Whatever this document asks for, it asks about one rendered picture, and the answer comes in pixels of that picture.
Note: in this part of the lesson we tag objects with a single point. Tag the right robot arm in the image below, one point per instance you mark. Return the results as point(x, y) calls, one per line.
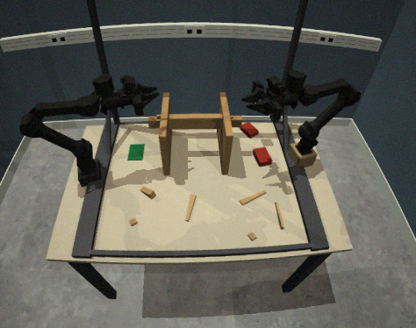
point(86, 106)

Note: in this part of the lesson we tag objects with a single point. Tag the black metal overhead frame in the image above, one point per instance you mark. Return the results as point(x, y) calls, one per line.
point(104, 67)

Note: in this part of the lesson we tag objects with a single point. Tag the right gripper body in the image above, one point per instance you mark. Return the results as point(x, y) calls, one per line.
point(124, 101)

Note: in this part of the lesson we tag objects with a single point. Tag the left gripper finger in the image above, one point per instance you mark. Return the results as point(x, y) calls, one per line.
point(262, 107)
point(253, 97)

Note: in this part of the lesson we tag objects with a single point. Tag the tan wooden rail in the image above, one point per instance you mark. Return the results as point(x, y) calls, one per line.
point(194, 121)

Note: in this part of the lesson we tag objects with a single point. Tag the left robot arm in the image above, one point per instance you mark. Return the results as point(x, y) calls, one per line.
point(308, 95)

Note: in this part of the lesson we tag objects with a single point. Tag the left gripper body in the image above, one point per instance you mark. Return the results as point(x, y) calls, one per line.
point(269, 94)

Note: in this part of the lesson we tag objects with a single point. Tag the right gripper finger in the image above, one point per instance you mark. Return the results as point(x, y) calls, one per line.
point(147, 98)
point(146, 89)

